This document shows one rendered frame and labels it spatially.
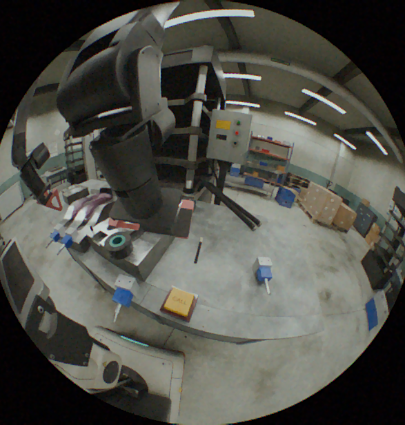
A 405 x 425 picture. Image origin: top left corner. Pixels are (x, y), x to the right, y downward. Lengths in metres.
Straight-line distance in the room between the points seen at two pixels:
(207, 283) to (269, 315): 0.22
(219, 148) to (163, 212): 0.88
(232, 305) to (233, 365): 0.89
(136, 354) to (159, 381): 0.20
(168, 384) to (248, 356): 0.65
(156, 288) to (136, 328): 0.85
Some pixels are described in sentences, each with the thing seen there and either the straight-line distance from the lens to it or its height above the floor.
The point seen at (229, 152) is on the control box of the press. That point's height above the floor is 1.15.
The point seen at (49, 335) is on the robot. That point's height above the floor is 1.01.
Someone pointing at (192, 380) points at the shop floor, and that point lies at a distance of 1.20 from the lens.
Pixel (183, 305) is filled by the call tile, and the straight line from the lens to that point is 0.34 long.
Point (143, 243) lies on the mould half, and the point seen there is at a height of 0.89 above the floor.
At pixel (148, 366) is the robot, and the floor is 0.28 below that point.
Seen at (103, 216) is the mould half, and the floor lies 0.85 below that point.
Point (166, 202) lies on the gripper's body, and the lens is 0.18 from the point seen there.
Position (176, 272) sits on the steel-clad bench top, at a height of 0.80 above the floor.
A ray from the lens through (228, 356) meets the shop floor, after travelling 1.21.
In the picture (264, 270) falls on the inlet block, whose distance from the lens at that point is 0.45.
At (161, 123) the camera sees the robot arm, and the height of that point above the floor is 1.18.
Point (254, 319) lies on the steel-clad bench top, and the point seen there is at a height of 0.80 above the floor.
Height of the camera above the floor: 1.16
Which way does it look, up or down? 30 degrees down
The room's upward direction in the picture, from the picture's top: 8 degrees clockwise
